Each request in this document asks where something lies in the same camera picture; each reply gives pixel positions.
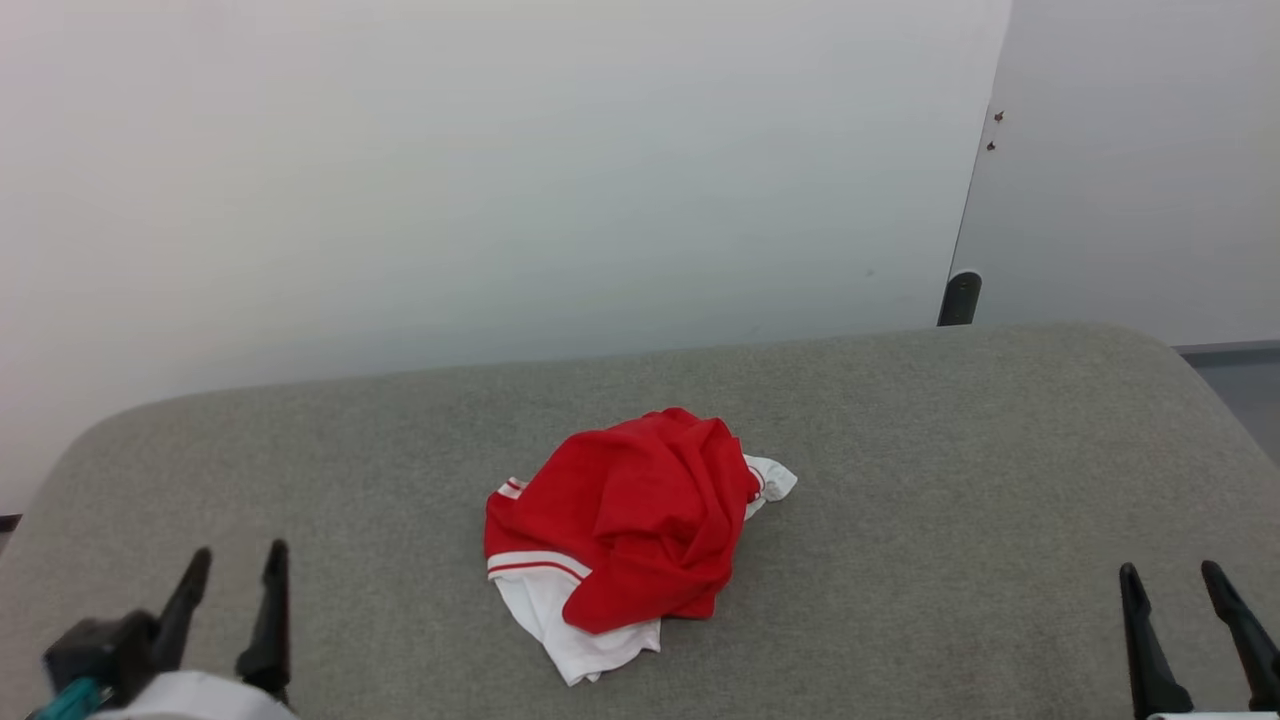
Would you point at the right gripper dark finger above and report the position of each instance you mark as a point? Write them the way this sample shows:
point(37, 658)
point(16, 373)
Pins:
point(1250, 645)
point(1150, 660)

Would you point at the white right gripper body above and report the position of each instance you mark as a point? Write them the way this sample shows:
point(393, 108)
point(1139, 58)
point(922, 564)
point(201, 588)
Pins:
point(1215, 717)

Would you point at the black upright post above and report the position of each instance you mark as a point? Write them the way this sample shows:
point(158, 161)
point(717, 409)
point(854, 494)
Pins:
point(960, 298)

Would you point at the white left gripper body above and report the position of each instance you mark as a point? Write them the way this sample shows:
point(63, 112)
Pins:
point(200, 700)

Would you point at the red and white basketball jersey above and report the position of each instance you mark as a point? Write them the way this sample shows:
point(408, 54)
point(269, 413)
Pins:
point(640, 510)

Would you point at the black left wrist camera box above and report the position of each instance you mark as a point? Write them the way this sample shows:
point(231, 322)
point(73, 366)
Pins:
point(100, 648)

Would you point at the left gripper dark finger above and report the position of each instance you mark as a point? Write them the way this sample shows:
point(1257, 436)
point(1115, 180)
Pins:
point(185, 610)
point(272, 630)

